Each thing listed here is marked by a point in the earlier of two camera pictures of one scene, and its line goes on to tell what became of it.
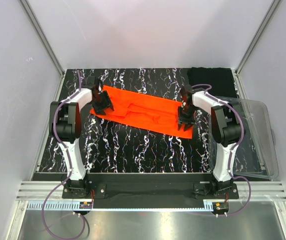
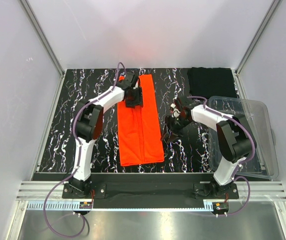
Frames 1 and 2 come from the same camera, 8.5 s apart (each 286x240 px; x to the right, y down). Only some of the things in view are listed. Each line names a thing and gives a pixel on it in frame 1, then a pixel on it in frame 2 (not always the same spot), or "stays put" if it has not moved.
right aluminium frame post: [258, 35] stays put
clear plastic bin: [256, 155] stays put
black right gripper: [188, 122] -> [169, 128]
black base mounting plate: [150, 190] stays put
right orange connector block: [220, 206] stays put
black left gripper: [107, 103] -> [138, 101]
